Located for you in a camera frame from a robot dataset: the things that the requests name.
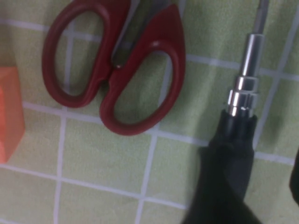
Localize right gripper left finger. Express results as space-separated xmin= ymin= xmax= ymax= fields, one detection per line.
xmin=182 ymin=149 xmax=269 ymax=224

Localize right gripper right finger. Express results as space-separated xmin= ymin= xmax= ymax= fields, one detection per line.
xmin=289 ymin=144 xmax=299 ymax=206

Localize red-handled scissors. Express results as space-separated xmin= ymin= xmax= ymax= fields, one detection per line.
xmin=42 ymin=0 xmax=187 ymax=136

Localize green grid table mat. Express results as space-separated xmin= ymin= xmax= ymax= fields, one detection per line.
xmin=0 ymin=0 xmax=299 ymax=224

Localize orange foam block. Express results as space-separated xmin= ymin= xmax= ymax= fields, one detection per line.
xmin=0 ymin=66 xmax=26 ymax=163

